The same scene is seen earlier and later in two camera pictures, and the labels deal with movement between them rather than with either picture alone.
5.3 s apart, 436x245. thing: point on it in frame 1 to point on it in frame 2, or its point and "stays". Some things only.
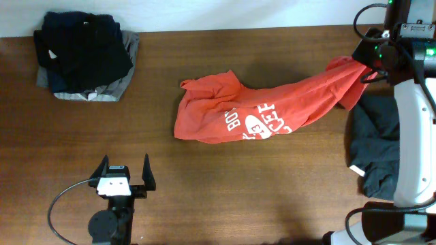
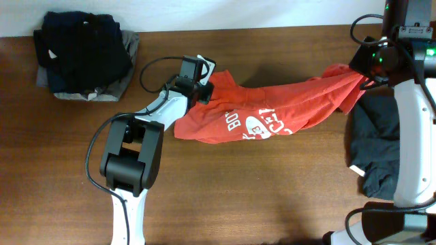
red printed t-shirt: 217,108 stays
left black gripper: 139,191 to 205,96
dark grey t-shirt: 374,143 stays
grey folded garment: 112,92 stays
